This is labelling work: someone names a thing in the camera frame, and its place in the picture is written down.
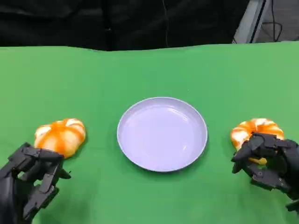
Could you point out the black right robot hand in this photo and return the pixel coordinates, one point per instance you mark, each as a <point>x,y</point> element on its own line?
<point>280,170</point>

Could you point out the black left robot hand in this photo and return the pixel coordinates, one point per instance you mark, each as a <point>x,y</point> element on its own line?
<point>16,186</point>

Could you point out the orange and white bread roll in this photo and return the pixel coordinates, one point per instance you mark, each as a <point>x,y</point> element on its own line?
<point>61,135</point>
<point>247,128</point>

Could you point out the lilac plate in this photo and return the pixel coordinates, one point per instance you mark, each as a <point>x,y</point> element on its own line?
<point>161,135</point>

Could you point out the grey upright panel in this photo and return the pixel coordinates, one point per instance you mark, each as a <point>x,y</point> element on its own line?
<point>251,21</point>

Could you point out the green table cloth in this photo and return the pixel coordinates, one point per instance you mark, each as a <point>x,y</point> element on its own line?
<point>149,72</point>

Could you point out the black drape cloth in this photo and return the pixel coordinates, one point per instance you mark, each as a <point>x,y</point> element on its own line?
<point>70,21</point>

